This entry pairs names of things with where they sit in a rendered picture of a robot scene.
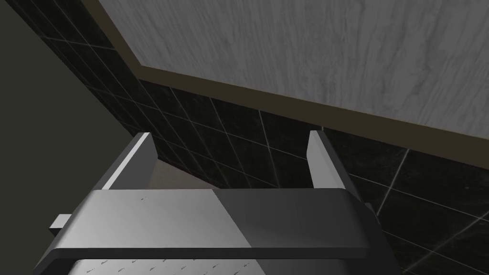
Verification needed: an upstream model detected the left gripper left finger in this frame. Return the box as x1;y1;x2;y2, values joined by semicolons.
92;132;159;191

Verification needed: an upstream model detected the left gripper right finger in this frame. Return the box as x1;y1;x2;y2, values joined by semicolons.
306;129;364;203

